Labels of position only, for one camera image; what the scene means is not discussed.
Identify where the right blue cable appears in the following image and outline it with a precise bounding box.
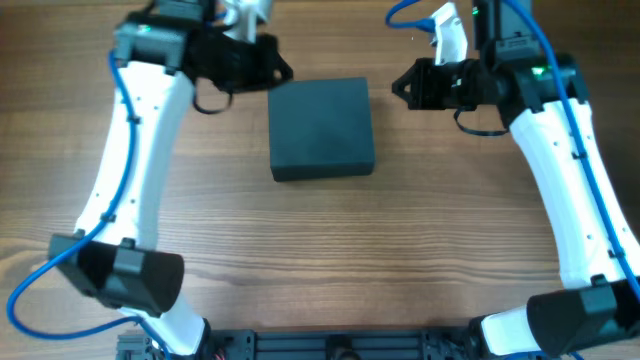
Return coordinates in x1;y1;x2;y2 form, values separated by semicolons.
384;0;640;360

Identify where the blue cable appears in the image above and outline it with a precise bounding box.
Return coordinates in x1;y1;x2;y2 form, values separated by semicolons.
384;0;640;360
5;49;173;360

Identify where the dark green box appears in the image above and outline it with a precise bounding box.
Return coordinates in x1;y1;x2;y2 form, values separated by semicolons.
268;77;376;182

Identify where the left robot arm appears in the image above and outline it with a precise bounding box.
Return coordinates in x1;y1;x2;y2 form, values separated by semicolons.
49;0;293;359

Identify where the left blue cable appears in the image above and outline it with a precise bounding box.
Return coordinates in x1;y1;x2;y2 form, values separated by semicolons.
5;49;173;360

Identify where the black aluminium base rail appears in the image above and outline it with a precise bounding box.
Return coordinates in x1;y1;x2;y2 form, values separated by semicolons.
115;327;489;360

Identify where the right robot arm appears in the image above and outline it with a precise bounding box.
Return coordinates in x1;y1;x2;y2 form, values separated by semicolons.
392;0;639;359

